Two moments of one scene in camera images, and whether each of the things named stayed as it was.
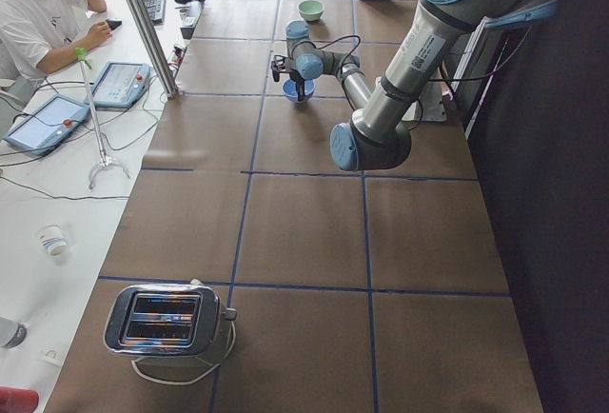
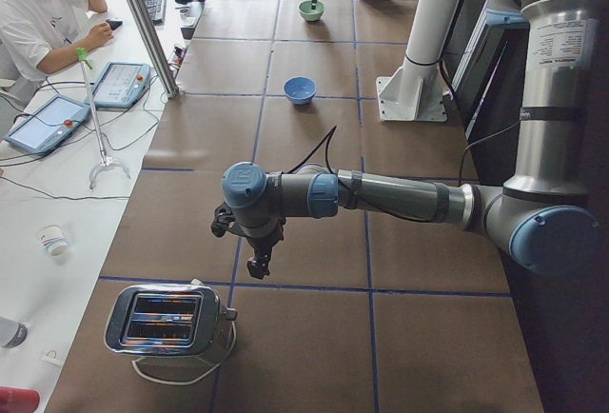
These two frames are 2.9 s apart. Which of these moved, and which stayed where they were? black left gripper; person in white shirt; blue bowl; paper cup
Moved: black left gripper
Stayed: paper cup; person in white shirt; blue bowl
